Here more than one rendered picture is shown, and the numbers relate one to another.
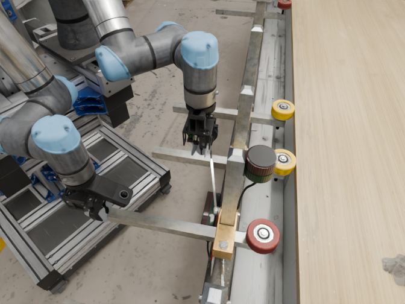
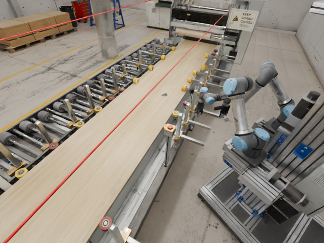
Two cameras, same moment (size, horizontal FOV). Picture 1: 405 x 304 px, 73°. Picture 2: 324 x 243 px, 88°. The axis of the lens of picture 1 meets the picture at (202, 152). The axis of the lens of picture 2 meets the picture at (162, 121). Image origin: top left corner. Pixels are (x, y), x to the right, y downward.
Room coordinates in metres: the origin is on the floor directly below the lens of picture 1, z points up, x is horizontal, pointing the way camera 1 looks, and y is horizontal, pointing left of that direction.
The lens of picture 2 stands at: (2.01, -0.11, 2.15)
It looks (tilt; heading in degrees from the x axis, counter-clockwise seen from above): 43 degrees down; 191
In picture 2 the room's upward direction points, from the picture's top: 3 degrees clockwise
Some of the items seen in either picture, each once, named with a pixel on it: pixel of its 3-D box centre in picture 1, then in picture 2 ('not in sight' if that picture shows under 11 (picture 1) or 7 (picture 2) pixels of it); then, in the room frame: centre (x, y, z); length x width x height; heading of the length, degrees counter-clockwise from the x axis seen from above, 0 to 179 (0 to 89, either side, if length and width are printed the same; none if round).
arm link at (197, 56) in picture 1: (199, 62); (203, 93); (0.53, 0.01, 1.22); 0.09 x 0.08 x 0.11; 32
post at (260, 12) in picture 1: (253, 54); (167, 150); (1.09, -0.22, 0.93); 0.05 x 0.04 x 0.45; 168
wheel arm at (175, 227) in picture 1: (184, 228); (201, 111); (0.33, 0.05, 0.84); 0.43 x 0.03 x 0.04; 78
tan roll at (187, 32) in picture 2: not in sight; (202, 34); (-2.07, -0.13, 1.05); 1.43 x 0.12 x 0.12; 78
